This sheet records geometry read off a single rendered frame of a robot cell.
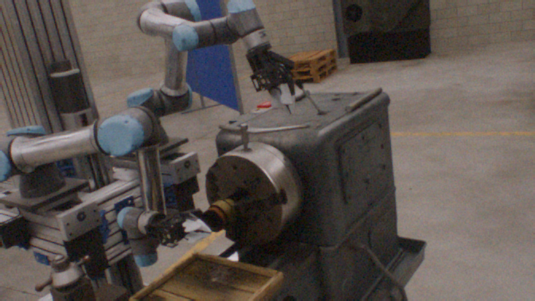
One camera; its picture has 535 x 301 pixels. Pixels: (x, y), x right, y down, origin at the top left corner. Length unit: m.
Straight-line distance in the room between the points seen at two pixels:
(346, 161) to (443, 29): 9.94
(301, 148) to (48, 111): 0.99
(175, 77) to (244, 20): 0.67
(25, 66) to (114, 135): 0.64
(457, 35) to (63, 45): 10.08
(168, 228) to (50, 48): 0.93
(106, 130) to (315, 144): 0.62
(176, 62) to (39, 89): 0.52
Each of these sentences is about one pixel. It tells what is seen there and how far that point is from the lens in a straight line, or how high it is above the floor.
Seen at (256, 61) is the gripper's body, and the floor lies 1.51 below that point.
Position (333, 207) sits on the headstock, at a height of 1.00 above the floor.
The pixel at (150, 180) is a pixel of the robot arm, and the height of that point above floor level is 1.17.
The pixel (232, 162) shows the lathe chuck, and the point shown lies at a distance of 1.57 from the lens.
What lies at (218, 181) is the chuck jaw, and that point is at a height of 1.16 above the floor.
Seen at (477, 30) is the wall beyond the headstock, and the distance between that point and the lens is 11.49.
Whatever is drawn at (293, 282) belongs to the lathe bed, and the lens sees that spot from 1.64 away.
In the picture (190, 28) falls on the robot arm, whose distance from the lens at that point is 1.49.
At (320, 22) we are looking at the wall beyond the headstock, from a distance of 12.35.
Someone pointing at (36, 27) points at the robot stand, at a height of 1.70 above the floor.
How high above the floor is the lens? 1.69
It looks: 17 degrees down
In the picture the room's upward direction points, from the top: 9 degrees counter-clockwise
